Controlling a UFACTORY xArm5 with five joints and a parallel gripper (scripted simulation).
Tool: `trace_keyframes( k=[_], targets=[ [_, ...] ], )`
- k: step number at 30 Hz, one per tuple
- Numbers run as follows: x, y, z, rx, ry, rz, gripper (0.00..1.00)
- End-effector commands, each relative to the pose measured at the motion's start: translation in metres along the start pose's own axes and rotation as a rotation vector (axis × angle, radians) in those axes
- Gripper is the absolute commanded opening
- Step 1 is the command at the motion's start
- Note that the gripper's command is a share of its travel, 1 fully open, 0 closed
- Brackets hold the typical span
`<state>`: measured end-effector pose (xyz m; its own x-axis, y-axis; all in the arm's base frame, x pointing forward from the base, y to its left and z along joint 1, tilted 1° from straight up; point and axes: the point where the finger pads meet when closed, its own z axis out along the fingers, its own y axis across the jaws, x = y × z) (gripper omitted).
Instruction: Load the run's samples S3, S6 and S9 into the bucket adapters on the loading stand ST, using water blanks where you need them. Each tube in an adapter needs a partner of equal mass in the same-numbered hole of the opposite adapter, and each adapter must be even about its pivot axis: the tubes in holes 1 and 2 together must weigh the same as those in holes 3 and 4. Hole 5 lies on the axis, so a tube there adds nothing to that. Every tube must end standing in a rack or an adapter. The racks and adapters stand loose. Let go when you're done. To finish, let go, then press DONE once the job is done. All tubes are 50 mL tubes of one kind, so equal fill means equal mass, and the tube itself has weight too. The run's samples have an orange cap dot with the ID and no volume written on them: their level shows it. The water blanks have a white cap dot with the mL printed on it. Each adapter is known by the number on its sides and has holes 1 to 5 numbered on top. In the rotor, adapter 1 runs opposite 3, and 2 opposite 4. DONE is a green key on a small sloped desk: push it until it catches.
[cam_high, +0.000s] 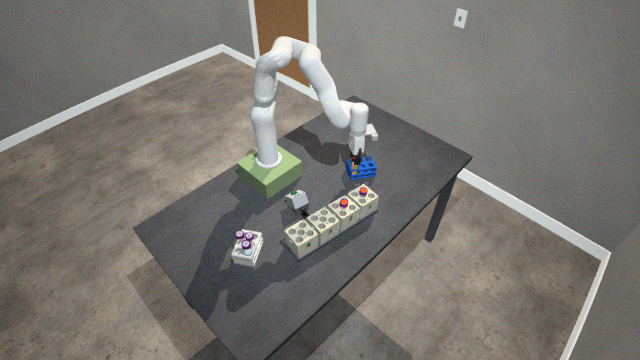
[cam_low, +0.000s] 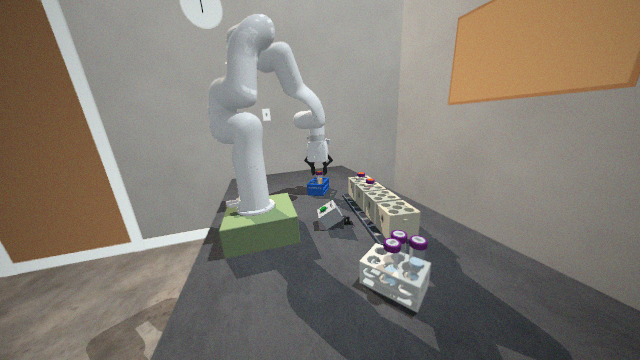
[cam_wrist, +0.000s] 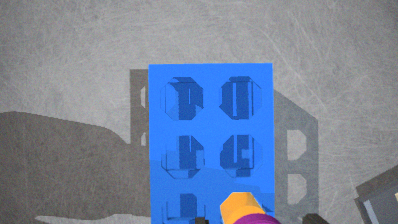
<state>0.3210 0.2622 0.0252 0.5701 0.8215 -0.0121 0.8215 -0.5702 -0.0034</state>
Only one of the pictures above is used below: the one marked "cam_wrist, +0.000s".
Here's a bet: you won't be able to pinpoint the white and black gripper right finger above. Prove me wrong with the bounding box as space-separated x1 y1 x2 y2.
302 213 329 224

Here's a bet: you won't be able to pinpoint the blue tube rack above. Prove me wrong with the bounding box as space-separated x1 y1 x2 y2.
149 63 274 224

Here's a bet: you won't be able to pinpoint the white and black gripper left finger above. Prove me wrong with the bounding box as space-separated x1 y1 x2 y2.
195 217 209 224

